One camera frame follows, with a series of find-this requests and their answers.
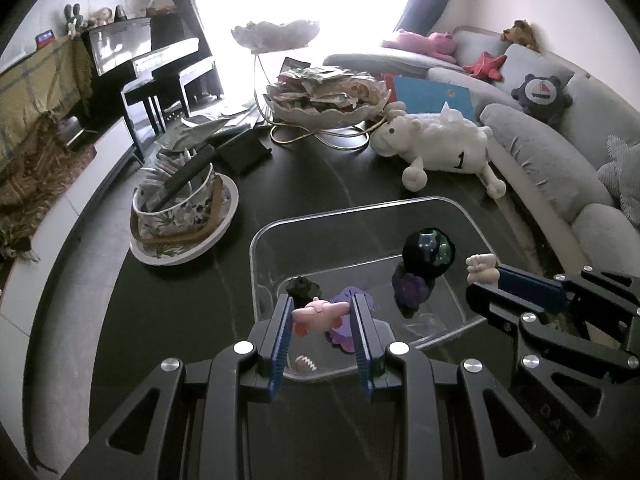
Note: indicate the small toy football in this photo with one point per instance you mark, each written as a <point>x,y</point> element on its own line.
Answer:
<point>306,364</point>

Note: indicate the pile of silver foil packets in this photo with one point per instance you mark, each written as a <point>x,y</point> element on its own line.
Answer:
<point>190,132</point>

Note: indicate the grey sofa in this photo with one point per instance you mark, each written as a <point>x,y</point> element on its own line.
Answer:
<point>540,150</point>

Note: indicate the striped star pillow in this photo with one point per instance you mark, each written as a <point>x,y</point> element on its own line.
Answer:
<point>625,170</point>

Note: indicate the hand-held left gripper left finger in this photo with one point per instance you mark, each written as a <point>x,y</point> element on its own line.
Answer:
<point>280,345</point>

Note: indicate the clear plastic bin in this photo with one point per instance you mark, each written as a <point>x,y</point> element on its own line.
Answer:
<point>350,255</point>

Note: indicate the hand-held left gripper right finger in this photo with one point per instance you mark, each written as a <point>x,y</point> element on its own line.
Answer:
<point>362,345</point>

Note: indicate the grey plush figure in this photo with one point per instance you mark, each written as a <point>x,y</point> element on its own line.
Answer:
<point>74,19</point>

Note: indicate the black piano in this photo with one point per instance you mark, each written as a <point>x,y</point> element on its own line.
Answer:
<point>120,45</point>

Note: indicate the blue book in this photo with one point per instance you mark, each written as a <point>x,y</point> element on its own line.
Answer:
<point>425,97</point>

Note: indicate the small beige figure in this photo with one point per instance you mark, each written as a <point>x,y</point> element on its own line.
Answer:
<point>480,270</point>

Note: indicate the purple grape toy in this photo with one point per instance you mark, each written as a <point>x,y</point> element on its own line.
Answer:
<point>412,287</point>

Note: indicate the yellow cloth covered cabinet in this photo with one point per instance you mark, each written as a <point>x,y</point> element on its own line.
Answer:
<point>40,85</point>

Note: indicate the pile of snack packets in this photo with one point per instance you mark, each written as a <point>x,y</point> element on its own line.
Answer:
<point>325,87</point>

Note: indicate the navy ship wheel pillow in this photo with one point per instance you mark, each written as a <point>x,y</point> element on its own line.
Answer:
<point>542,95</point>

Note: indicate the black box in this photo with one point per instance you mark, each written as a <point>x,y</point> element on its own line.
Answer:
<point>242,152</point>

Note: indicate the black piano bench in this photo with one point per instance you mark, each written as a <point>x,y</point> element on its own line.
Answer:
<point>160,85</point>

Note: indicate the black remote control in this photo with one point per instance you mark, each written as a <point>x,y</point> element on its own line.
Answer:
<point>187,170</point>

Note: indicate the brown plush toy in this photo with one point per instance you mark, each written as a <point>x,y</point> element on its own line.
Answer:
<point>522,34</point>

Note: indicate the dark green toy car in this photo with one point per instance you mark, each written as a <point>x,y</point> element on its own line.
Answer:
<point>302,287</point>

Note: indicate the black marble desktop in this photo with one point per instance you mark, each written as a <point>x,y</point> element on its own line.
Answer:
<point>310,190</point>

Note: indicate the black mesh squishy ball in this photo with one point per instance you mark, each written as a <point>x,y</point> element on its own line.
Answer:
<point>417,255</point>

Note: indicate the small white shell-shaped bowl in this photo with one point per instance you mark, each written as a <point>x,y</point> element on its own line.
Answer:
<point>275,35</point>

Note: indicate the floral bowl on plate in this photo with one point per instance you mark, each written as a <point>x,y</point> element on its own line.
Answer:
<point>170,257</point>

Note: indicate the bundle of pastel sachets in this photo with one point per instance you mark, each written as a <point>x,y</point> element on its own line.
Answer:
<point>165,165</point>

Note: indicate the red starfish plush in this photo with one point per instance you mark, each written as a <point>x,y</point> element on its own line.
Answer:
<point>484,65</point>

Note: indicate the red book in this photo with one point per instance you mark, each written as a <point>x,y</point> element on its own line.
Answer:
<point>387,85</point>

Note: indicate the purple toy camera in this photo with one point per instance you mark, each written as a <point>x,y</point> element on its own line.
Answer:
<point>342,294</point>

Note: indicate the white plush sheep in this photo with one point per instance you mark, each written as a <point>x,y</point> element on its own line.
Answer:
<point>440,140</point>

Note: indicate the pink bunny figure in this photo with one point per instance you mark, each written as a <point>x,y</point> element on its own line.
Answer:
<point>317,312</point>

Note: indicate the pink plush toy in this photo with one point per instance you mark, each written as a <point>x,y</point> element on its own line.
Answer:
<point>425,42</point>

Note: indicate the beige ornament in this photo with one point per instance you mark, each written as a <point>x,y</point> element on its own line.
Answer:
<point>100,16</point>

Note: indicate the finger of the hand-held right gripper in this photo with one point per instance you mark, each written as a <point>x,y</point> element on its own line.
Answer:
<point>492,305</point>
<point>530,287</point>

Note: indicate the brown patterned cloth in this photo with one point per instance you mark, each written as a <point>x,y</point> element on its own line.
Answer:
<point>35,175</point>

